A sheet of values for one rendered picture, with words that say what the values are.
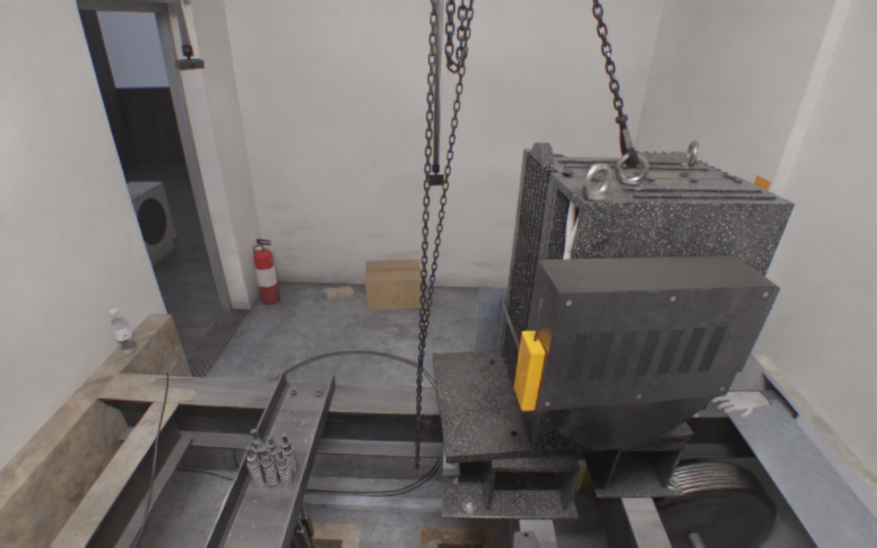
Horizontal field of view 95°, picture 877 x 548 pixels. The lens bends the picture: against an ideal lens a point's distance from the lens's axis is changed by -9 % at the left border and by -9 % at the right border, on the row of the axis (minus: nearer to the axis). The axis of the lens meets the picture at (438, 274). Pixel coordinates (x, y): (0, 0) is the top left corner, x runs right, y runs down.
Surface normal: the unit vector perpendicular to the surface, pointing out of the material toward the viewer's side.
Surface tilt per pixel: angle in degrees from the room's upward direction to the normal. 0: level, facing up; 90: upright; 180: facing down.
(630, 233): 90
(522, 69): 90
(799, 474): 0
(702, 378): 90
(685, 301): 90
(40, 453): 0
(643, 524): 0
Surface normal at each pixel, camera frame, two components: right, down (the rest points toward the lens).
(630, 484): 0.03, -0.87
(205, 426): -0.01, 0.49
